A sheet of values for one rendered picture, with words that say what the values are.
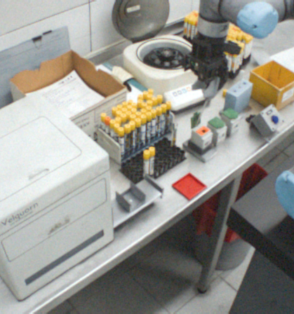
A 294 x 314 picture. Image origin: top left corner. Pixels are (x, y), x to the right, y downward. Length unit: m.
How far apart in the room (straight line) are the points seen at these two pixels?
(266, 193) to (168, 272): 1.02
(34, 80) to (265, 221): 0.82
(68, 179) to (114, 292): 1.22
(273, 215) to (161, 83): 0.55
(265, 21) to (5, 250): 0.68
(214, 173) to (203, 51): 0.37
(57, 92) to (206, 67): 0.55
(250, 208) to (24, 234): 0.54
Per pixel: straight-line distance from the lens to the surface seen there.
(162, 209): 1.16
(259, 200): 1.13
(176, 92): 1.43
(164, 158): 1.26
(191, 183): 1.22
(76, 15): 1.51
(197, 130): 1.26
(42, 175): 0.85
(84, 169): 0.85
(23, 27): 1.41
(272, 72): 1.62
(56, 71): 1.47
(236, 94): 1.38
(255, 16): 0.90
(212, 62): 1.06
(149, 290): 2.02
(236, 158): 1.32
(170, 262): 2.10
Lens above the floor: 1.79
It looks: 45 degrees down
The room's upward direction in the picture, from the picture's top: 2 degrees clockwise
